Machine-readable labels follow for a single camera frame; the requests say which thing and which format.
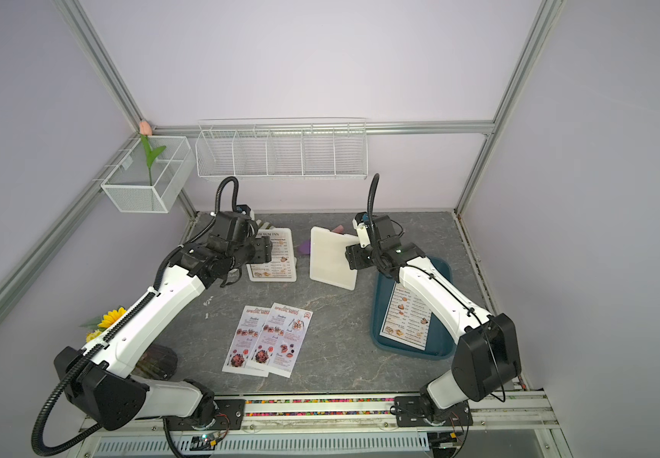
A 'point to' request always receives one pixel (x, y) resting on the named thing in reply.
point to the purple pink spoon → (305, 248)
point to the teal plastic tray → (442, 343)
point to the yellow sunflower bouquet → (101, 322)
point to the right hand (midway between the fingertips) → (356, 249)
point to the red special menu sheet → (244, 342)
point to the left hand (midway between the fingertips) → (261, 246)
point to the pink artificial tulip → (152, 155)
